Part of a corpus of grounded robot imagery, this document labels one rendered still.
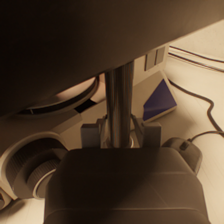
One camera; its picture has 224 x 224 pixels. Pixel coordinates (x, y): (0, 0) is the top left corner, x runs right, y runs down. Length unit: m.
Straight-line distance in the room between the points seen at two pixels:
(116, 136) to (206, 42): 0.55
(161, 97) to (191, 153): 0.11
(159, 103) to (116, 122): 0.15
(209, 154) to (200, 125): 0.06
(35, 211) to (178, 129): 0.24
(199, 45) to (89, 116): 0.54
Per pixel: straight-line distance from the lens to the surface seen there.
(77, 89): 0.23
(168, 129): 0.30
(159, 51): 0.29
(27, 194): 0.20
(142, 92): 0.27
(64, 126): 0.20
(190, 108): 0.36
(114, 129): 0.16
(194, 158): 0.23
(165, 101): 0.30
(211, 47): 0.66
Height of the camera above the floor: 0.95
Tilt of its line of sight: 40 degrees down
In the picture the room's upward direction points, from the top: 2 degrees counter-clockwise
